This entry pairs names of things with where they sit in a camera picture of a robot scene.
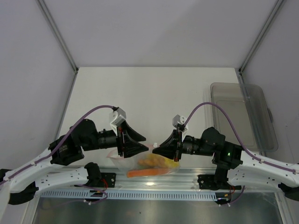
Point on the slotted cable duct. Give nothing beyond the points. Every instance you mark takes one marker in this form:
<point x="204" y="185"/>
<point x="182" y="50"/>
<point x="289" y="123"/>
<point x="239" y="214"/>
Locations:
<point x="131" y="194"/>

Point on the right corner frame post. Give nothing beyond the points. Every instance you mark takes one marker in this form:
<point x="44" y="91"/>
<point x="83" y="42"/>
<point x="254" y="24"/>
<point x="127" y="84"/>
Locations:
<point x="262" y="34"/>

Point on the aluminium rail frame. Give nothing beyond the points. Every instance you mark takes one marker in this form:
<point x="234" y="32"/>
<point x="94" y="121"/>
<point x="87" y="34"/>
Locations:
<point x="184" y="179"/>

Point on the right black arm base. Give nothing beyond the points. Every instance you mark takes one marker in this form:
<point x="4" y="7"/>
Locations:
<point x="216" y="181"/>

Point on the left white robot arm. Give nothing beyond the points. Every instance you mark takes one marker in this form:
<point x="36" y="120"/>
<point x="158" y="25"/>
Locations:
<point x="23" y="184"/>

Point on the clear zip top bag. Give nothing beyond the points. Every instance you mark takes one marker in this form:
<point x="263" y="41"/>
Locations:
<point x="127" y="164"/>

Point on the orange toy food piece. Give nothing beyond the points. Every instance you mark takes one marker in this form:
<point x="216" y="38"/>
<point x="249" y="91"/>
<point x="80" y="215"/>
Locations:
<point x="152" y="162"/>

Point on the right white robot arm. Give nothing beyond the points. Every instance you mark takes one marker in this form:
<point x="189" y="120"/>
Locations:
<point x="235" y="168"/>

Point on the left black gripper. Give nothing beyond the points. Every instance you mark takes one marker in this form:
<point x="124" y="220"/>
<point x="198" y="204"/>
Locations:
<point x="128" y="133"/>

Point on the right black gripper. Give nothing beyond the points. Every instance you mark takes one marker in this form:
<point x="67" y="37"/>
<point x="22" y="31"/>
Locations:
<point x="170" y="148"/>

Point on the left corner frame post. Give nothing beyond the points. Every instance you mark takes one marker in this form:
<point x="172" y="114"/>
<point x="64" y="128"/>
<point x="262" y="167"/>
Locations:
<point x="57" y="34"/>

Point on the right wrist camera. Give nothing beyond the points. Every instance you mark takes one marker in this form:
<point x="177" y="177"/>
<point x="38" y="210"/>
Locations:
<point x="179" y="122"/>

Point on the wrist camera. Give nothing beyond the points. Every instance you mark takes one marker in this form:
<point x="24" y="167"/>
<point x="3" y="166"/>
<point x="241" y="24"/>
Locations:
<point x="116" y="117"/>
<point x="179" y="122"/>

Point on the red toy meat slice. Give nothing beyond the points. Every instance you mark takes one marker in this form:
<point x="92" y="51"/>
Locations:
<point x="147" y="172"/>

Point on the clear plastic food tray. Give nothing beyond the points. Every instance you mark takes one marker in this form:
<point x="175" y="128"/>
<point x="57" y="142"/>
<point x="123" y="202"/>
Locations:
<point x="246" y="107"/>

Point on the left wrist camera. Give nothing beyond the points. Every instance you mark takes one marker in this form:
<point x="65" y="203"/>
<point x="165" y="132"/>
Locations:
<point x="116" y="117"/>

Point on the yellow toy mango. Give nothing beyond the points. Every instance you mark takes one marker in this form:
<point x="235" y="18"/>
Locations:
<point x="171" y="163"/>

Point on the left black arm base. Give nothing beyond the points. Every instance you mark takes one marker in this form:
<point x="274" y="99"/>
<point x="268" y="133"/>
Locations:
<point x="95" y="178"/>

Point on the corner frame post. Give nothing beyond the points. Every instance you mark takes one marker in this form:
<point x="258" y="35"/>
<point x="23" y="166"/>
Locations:
<point x="57" y="34"/>
<point x="262" y="34"/>

